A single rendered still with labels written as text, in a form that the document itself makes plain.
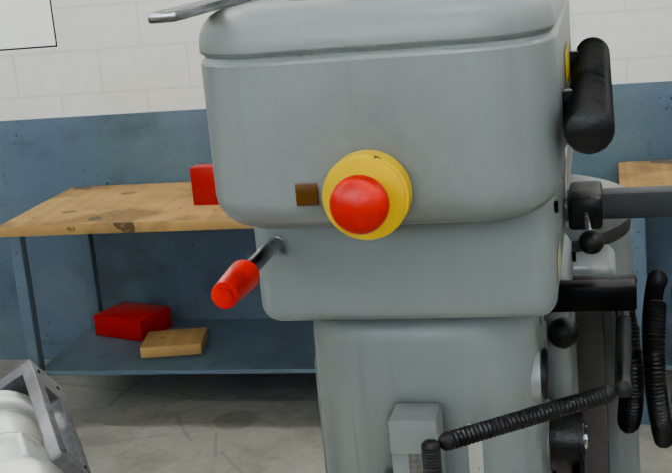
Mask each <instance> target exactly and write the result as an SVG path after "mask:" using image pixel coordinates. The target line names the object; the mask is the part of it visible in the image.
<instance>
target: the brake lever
mask: <svg viewBox="0 0 672 473"><path fill-rule="evenodd" d="M278 250H279V251H282V250H283V240H282V236H272V237H270V238H269V239H268V240H267V241H266V242H265V243H264V244H263V245H262V246H261V247H260V248H259V249H258V250H257V251H256V252H255V253H254V254H253V255H252V256H251V257H250V258H249V259H248V260H238V261H236V262H234V263H233V264H232V265H231V266H230V267H229V269H228V270H227V271H226V272H225V273H224V275H223V276H222V277H221V278H220V280H219V281H218V282H217V283H216V285H215V286H214V287H213V289H212V291H211V298H212V301H213V302H214V304H215V305H216V306H218V307H220V308H222V309H229V308H231V307H233V306H234V305H235V304H236V303H238V302H239V301H240V300H241V299H242V298H243V297H244V296H246V295H247V294H248V293H249V292H250V291H251V290H252V289H253V288H255V287H256V286H257V284H258V282H259V279H260V274H259V271H260V270H261V268H262V267H263V266H264V265H265V264H266V263H267V262H268V261H269V260H270V259H271V258H272V257H273V256H274V254H275V253H276V252H277V251H278Z"/></svg>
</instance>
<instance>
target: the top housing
mask: <svg viewBox="0 0 672 473"><path fill-rule="evenodd" d="M570 50H571V36H570V13H569V0H253V1H250V2H246V3H242V4H239V5H235V6H231V7H228V8H224V9H220V10H218V11H216V12H215V13H213V14H212V15H210V16H209V17H208V18H207V20H206V21H205V22H204V23H203V26H202V28H201V31H200V34H199V52H200V54H202V55H204V57H205V59H204V60H203V61H202V63H201V69H202V78H203V86H204V95H205V104H206V112H207V121H208V130H209V138H210V147H211V156H212V164H213V173H214V182H215V190H216V196H217V200H218V203H219V205H220V207H221V208H222V210H223V211H224V212H225V213H226V214H227V215H228V216H229V217H230V218H232V219H233V220H234V221H236V222H239V223H241V224H245V225H248V226H252V227H257V228H267V229H292V228H320V227H335V226H334V225H333V223H332V222H331V221H330V219H329V218H328V216H327V214H326V212H325V209H324V206H323V200H322V190H323V185H324V182H325V179H326V177H327V175H328V173H329V172H330V170H331V169H332V168H333V167H334V166H335V165H336V164H337V163H338V162H339V161H340V160H341V159H342V158H344V157H345V156H347V155H348V154H350V153H353V152H356V151H360V150H377V151H380V152H383V153H386V154H388V155H390V156H391V157H393V158H394V159H396V160H397V161H398V162H399V163H400V164H401V165H402V166H403V168H404V169H405V170H406V172H407V174H408V176H409V178H410V182H411V185H412V202H411V206H410V208H409V211H408V213H407V214H406V216H405V218H404V219H403V221H402V223H401V224H400V225H403V224H431V223H459V222H481V221H492V220H500V219H507V218H512V217H516V216H521V215H524V214H527V213H530V212H532V211H534V210H536V209H538V208H541V207H543V206H544V205H546V204H547V203H548V202H549V201H550V200H551V199H552V198H553V197H554V196H555V195H556V193H557V191H558V189H559V187H560V185H561V183H562V176H563V169H564V162H565V154H566V147H567V141H566V139H565V137H564V128H563V126H564V125H563V103H562V89H566V88H570V83H571V67H570ZM301 183H317V189H318V199H319V205H313V206H297V204H296V193H295V184H301Z"/></svg>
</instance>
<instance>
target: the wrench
mask: <svg viewBox="0 0 672 473"><path fill-rule="evenodd" d="M249 1H252V0H201V1H197V2H193V3H189V4H184V5H180V6H176V7H172V8H168V9H164V10H160V11H155V12H151V13H149V14H148V16H147V17H148V22H149V23H151V24H154V23H167V22H176V21H180V20H184V19H187V18H191V17H194V16H198V15H202V14H205V13H209V12H212V11H216V10H220V9H223V8H227V7H231V6H234V5H238V4H241V3H245V2H249Z"/></svg>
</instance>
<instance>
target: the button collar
mask: <svg viewBox="0 0 672 473"><path fill-rule="evenodd" d="M352 175H366V176H369V177H372V178H374V179H375V180H377V181H378V182H379V183H380V184H381V185H382V186H383V187H384V189H385V190H386V192H387V194H388V197H389V203H390V207H389V213H388V216H387V218H386V220H385V221H384V223H383V224H382V225H381V226H380V227H379V228H378V229H377V230H375V231H373V232H371V233H368V234H362V235H358V234H352V233H349V232H347V231H345V230H343V229H342V228H341V227H340V226H339V225H338V224H337V223H336V222H335V221H334V219H333V217H332V215H331V212H330V207H329V201H330V196H331V193H332V191H333V189H334V188H335V186H336V185H337V184H338V183H339V182H340V181H341V180H343V179H344V178H346V177H349V176H352ZM322 200H323V206H324V209H325V212H326V214H327V216H328V218H329V219H330V221H331V222H332V223H333V225H334V226H335V227H336V228H337V229H339V230H340V231H341V232H343V233H344V234H346V235H348V236H350V237H353V238H356V239H361V240H374V239H379V238H382V237H384V236H386V235H388V234H390V233H391V232H393V231H394V230H395V229H396V228H397V227H398V226H399V225H400V224H401V223H402V221H403V219H404V218H405V216H406V214H407V213H408V211H409V208H410V206H411V202H412V185H411V182H410V178H409V176H408V174H407V172H406V170H405V169H404V168H403V166H402V165H401V164H400V163H399V162H398V161H397V160H396V159H394V158H393V157H391V156H390V155H388V154H386V153H383V152H380V151H377V150H360V151H356V152H353V153H350V154H348V155H347V156H345V157H344V158H342V159H341V160H340V161H339V162H338V163H337V164H336V165H335V166H334V167H333V168H332V169H331V170H330V172H329V173H328V175H327V177H326V179H325V182H324V185H323V190H322Z"/></svg>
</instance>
